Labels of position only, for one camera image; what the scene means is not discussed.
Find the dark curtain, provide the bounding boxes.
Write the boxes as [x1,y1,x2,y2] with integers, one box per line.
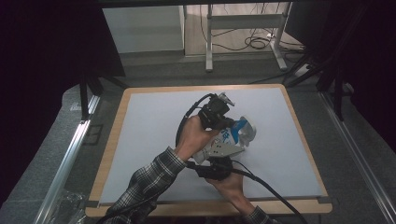
[0,0,126,202]
[285,0,396,147]

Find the black floor cables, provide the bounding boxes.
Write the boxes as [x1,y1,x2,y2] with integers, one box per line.
[199,3,306,53]

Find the person's right hand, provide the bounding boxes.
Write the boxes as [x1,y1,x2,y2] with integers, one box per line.
[206,173,248,207]

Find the white jar with hinged lid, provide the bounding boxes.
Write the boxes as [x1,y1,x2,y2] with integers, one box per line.
[237,116,258,148]

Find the black tripod stand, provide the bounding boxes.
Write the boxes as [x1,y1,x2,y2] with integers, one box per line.
[285,51,353,122]

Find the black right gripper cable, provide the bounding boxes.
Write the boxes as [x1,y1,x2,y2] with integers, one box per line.
[231,160,310,224]

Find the clear plastic bag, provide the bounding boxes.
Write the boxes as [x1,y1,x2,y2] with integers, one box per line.
[51,189,87,224]

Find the dark floor marker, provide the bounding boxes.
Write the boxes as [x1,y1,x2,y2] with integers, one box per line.
[82,123,104,146]

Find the black metal stand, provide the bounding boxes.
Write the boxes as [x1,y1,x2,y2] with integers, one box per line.
[78,72,129,121]

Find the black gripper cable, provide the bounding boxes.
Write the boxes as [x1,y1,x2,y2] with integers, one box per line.
[175,92,217,147]
[231,160,310,224]

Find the aluminium rail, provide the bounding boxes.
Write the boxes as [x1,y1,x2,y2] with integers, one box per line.
[318,91,396,224]
[32,94,102,224]

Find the white metal desk frame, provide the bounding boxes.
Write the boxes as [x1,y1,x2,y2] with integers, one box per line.
[204,2,294,74]

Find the person's left hand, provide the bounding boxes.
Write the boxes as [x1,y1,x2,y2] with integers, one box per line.
[175,115,220,163]

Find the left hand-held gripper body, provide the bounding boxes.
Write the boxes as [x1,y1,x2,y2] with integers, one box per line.
[197,91,236,130]

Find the white power strip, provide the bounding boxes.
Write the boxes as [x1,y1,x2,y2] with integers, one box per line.
[293,63,313,78]

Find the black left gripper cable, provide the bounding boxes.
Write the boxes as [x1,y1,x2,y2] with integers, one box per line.
[175,92,217,147]

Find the white cabinet panel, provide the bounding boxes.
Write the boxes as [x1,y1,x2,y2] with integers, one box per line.
[102,6,186,54]

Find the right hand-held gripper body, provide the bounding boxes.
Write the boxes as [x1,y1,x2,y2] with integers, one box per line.
[197,139,247,182]

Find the blue and white bag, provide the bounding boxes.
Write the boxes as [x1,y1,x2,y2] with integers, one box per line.
[192,117,250,165]

